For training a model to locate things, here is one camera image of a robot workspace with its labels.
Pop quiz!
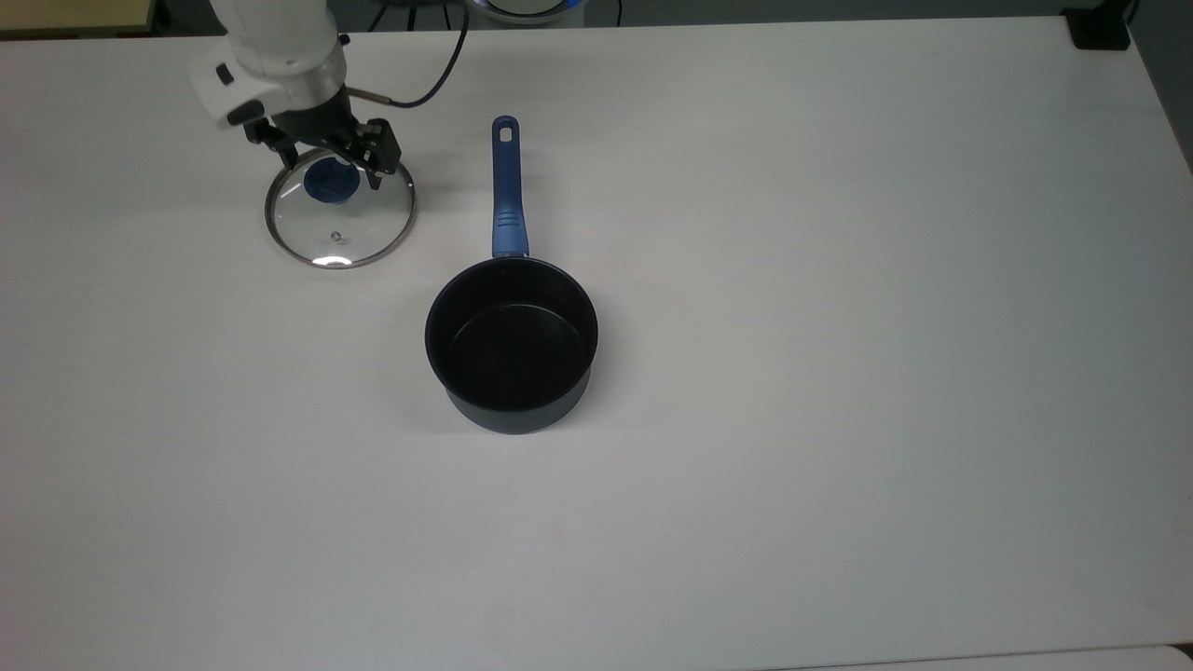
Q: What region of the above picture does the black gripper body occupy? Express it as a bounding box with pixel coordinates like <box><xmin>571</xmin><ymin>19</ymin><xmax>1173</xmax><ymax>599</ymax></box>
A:
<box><xmin>268</xmin><ymin>93</ymin><xmax>364</xmax><ymax>157</ymax></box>

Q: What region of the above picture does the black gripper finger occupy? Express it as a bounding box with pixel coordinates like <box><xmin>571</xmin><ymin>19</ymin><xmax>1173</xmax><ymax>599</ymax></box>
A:
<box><xmin>350</xmin><ymin>118</ymin><xmax>404</xmax><ymax>192</ymax></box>
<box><xmin>244</xmin><ymin>117</ymin><xmax>301</xmax><ymax>170</ymax></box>

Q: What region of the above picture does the glass lid with blue knob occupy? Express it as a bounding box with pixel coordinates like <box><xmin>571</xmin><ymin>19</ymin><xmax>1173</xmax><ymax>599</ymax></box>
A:
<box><xmin>265</xmin><ymin>144</ymin><xmax>418</xmax><ymax>271</ymax></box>

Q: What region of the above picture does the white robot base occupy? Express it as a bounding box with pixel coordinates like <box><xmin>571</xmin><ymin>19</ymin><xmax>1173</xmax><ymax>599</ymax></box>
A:
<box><xmin>471</xmin><ymin>0</ymin><xmax>590</xmax><ymax>25</ymax></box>

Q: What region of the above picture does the wooden board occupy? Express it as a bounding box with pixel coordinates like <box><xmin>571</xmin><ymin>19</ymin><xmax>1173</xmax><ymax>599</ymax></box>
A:
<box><xmin>0</xmin><ymin>0</ymin><xmax>159</xmax><ymax>39</ymax></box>

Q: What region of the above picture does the black corner clamp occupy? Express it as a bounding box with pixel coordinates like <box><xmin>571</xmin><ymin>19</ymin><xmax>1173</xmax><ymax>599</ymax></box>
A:
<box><xmin>1065</xmin><ymin>0</ymin><xmax>1136</xmax><ymax>52</ymax></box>

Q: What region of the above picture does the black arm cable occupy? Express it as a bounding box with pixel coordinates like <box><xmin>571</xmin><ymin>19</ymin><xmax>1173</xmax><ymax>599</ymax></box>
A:
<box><xmin>345</xmin><ymin>0</ymin><xmax>470</xmax><ymax>110</ymax></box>

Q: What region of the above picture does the dark saucepan with blue handle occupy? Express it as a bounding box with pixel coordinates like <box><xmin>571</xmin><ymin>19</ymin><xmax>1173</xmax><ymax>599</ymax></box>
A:
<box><xmin>425</xmin><ymin>115</ymin><xmax>599</xmax><ymax>436</ymax></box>

